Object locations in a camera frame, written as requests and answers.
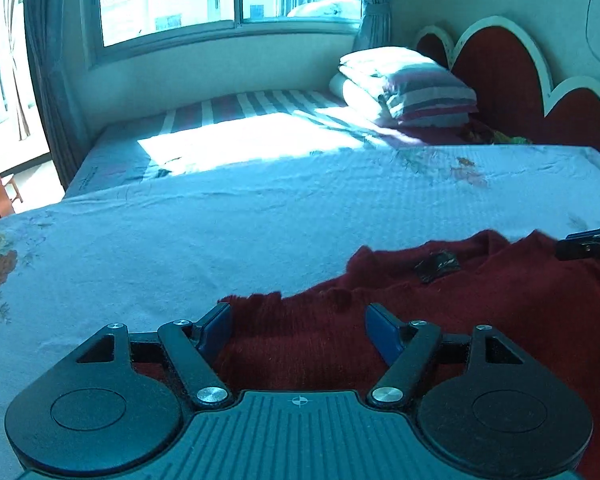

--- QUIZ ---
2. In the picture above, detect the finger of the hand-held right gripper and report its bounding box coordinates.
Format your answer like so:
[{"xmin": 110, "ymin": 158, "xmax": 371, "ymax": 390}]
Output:
[{"xmin": 555, "ymin": 224, "xmax": 600, "ymax": 263}]

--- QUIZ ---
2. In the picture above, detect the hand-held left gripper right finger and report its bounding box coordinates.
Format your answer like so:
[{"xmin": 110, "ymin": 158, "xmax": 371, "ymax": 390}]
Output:
[{"xmin": 365, "ymin": 302, "xmax": 526, "ymax": 408}]

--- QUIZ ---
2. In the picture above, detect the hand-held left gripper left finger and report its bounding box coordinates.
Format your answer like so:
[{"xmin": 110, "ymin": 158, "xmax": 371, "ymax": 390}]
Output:
[{"xmin": 75, "ymin": 302, "xmax": 236, "ymax": 408}]

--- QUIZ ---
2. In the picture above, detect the dark red beaded sweater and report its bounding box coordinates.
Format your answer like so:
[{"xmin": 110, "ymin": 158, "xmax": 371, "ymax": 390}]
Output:
[{"xmin": 132, "ymin": 229, "xmax": 600, "ymax": 480}]

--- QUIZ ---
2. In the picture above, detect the floral bed sheet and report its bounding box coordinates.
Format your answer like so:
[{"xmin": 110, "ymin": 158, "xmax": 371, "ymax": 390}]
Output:
[{"xmin": 0, "ymin": 144, "xmax": 600, "ymax": 480}]

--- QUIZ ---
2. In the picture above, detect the colourful crumpled cloth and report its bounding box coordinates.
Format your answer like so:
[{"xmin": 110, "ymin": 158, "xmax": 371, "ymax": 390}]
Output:
[{"xmin": 461, "ymin": 120, "xmax": 533, "ymax": 147}]

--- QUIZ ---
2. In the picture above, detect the red heart-shaped headboard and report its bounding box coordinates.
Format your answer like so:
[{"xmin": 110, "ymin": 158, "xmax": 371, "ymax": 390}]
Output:
[{"xmin": 414, "ymin": 16, "xmax": 600, "ymax": 163}]

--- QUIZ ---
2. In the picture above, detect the striped bed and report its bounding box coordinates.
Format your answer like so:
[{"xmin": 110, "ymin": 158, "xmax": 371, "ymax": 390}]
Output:
[{"xmin": 62, "ymin": 87, "xmax": 481, "ymax": 196}]

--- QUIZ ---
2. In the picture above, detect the striped pillow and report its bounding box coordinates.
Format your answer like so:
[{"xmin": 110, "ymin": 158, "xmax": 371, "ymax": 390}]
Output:
[{"xmin": 379, "ymin": 62, "xmax": 481, "ymax": 129}]

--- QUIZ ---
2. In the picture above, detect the white folded quilt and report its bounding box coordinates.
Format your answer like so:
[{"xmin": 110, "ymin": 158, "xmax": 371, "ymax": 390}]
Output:
[{"xmin": 328, "ymin": 46, "xmax": 447, "ymax": 126}]

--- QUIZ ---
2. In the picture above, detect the blue curtain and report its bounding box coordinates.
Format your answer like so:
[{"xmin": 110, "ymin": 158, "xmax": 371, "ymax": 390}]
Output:
[
  {"xmin": 22, "ymin": 0, "xmax": 90, "ymax": 192},
  {"xmin": 352, "ymin": 0, "xmax": 404, "ymax": 54}
]

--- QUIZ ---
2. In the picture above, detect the white pillow on windowsill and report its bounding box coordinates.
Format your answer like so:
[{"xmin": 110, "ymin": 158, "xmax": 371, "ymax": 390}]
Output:
[{"xmin": 286, "ymin": 0, "xmax": 364, "ymax": 20}]

